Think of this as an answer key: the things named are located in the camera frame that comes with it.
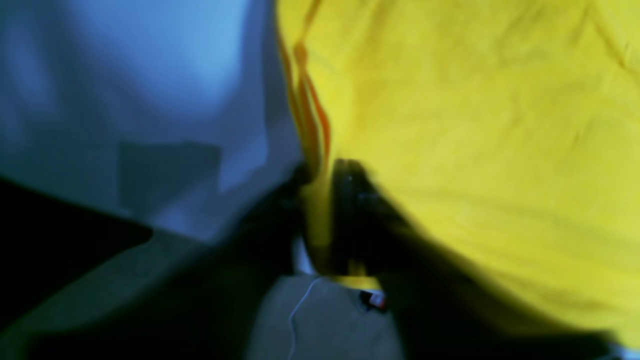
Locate yellow T-shirt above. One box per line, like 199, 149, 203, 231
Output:
275, 0, 640, 351

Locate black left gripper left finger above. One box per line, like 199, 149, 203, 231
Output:
30, 165, 312, 360

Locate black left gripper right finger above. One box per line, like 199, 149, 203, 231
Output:
330, 159, 621, 360

